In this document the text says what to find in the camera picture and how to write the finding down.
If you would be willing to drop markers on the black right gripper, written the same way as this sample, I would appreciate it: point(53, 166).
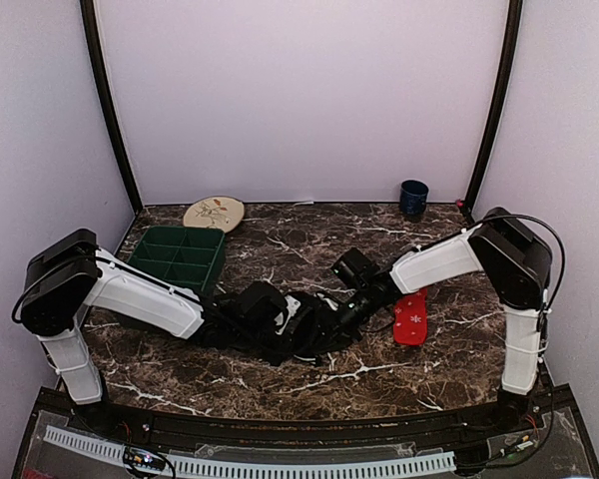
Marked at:
point(356, 334)

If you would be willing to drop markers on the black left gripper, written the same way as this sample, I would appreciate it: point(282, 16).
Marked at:
point(276, 357)

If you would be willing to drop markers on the black striped ankle sock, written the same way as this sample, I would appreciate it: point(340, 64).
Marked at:
point(322, 325)

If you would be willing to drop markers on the green plastic divider tray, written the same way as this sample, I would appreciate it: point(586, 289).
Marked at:
point(191, 258)

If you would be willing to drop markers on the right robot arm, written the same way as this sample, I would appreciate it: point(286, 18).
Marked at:
point(517, 262)

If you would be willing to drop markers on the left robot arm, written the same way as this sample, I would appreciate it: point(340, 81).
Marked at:
point(164, 285)

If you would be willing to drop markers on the red Santa Christmas sock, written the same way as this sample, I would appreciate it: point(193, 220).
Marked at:
point(410, 319)

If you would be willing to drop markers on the dark blue mug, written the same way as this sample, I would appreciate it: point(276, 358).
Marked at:
point(413, 199)

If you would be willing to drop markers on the beige decorated plate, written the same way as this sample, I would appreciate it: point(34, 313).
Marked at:
point(221, 213)

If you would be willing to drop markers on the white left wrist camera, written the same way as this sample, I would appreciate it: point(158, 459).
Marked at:
point(282, 319)

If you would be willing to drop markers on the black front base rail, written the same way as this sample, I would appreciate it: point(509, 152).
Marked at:
point(362, 409)

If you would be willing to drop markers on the white slotted cable duct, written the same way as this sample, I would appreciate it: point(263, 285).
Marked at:
point(181, 466)

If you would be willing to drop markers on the right black frame post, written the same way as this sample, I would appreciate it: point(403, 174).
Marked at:
point(504, 71)

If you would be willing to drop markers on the black frame post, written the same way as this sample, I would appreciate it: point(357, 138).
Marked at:
point(504, 71)
point(106, 100)

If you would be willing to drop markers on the left black frame post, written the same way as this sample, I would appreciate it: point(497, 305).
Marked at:
point(106, 100)

